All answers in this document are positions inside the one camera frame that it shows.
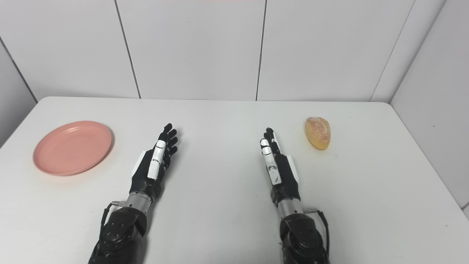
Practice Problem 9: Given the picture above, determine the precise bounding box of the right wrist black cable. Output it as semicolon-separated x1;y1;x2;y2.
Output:
303;208;330;257

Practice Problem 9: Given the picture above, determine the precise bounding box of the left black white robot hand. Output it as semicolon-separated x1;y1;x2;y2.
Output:
129;123;179;201

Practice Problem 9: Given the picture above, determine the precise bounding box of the pink round plate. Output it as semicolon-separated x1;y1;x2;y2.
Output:
33;121;113;177

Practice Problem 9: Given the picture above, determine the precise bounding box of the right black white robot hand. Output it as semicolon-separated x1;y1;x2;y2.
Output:
260;127;301;205

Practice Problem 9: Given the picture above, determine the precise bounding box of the golden bread roll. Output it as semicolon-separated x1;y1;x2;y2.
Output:
304;117;331;150

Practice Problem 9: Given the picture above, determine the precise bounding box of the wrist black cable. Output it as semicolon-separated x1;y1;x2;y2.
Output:
303;208;330;257
100;201;126;235

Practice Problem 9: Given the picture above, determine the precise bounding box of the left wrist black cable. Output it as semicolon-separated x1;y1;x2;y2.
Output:
100;201;126;235

